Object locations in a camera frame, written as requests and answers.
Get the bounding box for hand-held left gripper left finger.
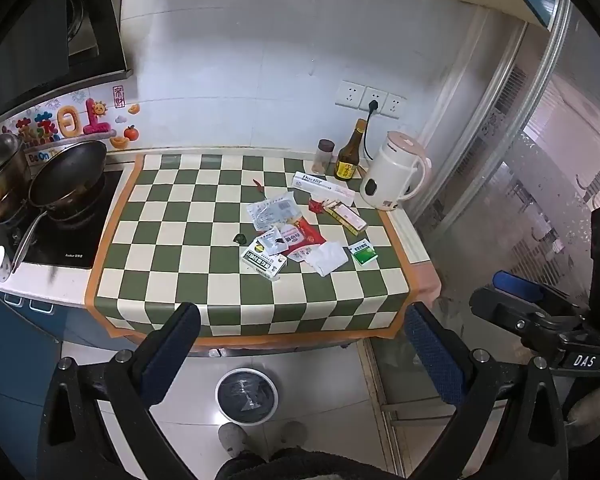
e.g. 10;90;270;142
40;302;203;480

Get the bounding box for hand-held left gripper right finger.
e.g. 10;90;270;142
404;302;570;480

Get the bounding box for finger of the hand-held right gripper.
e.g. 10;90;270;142
492;270;588;318
469;287;563;348

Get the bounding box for round white trash bin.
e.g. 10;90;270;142
215;367;280;427

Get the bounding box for clear printed plastic bag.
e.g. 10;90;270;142
246;191;301;231

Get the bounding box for red snack bag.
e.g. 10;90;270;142
280;217;328;263

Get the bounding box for person's right hand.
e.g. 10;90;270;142
565;382;600;448

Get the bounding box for green white checkered mat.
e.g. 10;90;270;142
84;152;415;346

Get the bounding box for grey slipper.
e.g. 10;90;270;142
217;422;248;458

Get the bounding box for small green white box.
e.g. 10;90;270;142
347;239;379;266

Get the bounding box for large green white medicine box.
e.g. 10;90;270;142
240;240;288;277

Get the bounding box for glass sliding door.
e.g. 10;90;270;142
415;0;600;321

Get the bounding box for white sachet black print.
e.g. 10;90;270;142
257;227;288;256

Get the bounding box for crumpled white tissue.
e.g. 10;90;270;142
304;241;350;277

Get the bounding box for black cooktop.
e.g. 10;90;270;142
0;167;126;267

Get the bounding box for yellow red slim box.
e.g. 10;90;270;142
325;200;368;237

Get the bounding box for white electric kettle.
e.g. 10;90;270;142
359;131;433;212

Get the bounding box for person's dark trousers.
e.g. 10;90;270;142
215;447;376;480

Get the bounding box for blue base cabinet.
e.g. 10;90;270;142
0;285;141;480

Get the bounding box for white cup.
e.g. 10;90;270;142
0;246;21;282

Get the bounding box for black wok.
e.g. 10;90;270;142
11;140;109;275

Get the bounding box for long white toothpaste box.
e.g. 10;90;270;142
291;171;356;206

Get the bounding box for brown sauce bottle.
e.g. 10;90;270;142
334;119;370;182

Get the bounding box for clear spice jar brown lid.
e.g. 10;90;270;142
312;139;336;175

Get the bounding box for steel pot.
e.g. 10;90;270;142
0;132;33;223

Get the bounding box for black range hood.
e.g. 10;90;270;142
0;0;133;123

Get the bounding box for white wall socket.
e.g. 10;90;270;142
382;92;406;120
335;80;366;108
362;86;388;113

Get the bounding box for black plug with cable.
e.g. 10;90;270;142
362;100;381;161

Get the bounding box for colourful wall stickers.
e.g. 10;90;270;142
2;85;142;163

